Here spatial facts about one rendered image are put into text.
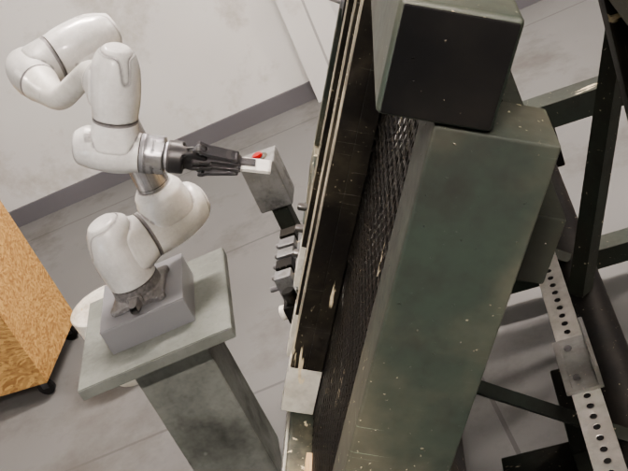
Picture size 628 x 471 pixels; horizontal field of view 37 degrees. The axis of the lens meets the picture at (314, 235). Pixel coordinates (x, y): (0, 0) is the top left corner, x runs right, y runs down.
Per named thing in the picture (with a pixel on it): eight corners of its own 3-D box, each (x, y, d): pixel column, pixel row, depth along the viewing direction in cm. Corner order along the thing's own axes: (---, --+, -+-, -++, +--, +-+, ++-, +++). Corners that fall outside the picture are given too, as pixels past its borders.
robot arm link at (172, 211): (147, 246, 298) (203, 208, 304) (167, 264, 285) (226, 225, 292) (28, 33, 255) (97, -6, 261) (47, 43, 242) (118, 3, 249)
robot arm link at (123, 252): (102, 284, 293) (67, 228, 282) (150, 252, 298) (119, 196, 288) (119, 301, 279) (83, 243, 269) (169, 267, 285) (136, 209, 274)
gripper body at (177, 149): (165, 178, 214) (206, 183, 215) (163, 161, 206) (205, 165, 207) (170, 150, 217) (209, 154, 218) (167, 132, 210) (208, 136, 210)
